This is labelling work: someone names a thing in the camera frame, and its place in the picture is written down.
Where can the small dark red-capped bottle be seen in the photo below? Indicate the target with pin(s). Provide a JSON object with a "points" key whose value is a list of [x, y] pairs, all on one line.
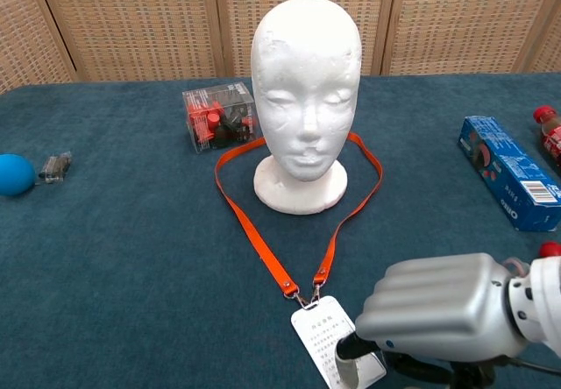
{"points": [[550, 249]]}

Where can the wicker folding screen panel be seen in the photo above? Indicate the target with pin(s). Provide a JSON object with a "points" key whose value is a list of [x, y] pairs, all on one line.
{"points": [[131, 21], [553, 47], [22, 34], [236, 12], [460, 21]]}

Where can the clear box red black parts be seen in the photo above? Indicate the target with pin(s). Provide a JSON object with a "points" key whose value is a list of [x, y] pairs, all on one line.
{"points": [[206, 117]]}

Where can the blue Oreo cookie box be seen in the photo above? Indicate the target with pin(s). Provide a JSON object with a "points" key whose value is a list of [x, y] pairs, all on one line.
{"points": [[504, 165]]}

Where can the blue ball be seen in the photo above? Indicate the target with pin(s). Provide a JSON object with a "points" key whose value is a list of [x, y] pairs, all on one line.
{"points": [[15, 174]]}

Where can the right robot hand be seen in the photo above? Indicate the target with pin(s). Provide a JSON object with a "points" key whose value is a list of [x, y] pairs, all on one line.
{"points": [[438, 306]]}

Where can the white foam mannequin head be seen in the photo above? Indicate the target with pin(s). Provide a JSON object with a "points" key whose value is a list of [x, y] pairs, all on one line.
{"points": [[307, 56]]}

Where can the blue table cloth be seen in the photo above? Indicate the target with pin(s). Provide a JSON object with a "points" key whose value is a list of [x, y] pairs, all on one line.
{"points": [[87, 275]]}

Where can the white badge card holder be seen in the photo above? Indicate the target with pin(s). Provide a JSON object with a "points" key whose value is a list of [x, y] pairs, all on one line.
{"points": [[315, 332]]}

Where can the Coca-Cola bottle red label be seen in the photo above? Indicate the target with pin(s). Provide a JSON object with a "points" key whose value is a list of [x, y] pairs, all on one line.
{"points": [[551, 135]]}

